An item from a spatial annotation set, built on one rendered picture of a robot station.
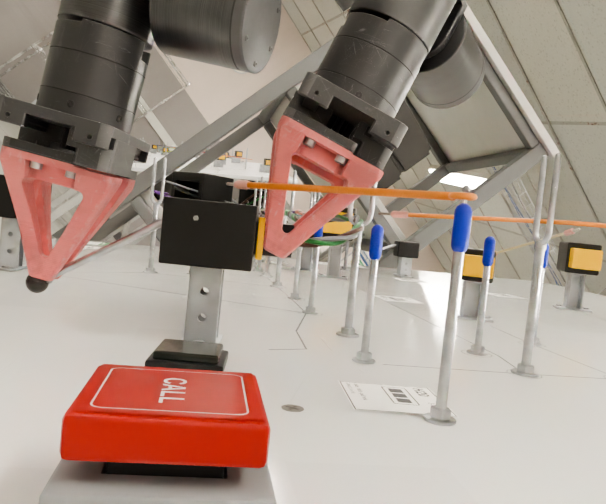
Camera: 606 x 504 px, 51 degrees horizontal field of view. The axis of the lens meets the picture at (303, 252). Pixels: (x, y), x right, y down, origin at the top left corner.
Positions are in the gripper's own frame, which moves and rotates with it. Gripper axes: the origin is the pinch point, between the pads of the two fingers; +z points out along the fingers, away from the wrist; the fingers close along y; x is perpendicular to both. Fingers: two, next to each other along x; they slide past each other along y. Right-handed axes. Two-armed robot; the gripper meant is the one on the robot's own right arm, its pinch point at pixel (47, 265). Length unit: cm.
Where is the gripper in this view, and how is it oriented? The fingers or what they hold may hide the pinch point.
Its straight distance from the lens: 42.7
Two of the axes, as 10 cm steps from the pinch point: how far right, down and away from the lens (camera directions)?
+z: -2.6, 9.6, 0.5
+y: -0.2, -0.6, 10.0
